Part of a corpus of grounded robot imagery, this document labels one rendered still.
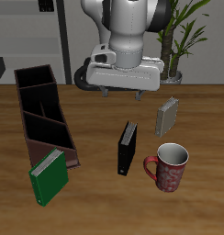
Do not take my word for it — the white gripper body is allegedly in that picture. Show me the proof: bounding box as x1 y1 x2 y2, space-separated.
85 55 165 92

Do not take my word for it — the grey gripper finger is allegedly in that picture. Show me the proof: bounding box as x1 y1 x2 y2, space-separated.
100 85 110 98
135 89 146 102

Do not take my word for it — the grey book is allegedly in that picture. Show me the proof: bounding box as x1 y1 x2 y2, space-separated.
154 96 180 138

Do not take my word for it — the black book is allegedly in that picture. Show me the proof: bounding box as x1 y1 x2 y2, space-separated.
117 120 139 177

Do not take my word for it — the dark brown desk caddy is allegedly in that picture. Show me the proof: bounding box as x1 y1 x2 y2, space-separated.
14 63 82 170

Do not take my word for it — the green book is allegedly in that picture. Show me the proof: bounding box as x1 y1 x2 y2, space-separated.
28 147 70 207

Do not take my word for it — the green pot plant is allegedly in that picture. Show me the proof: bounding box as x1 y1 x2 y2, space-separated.
156 0 212 85

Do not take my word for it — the red patterned mug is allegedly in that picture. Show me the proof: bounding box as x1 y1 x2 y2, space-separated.
143 142 190 194

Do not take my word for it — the white shelf unit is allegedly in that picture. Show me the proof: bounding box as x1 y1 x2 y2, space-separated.
0 0 73 85

